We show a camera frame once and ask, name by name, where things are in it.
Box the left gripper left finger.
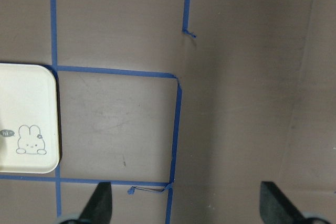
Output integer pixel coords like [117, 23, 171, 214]
[78, 182, 112, 223]

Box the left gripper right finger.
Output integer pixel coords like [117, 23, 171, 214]
[259, 182, 306, 224]

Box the cream bunny tray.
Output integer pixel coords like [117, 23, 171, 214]
[1, 63, 60, 174]

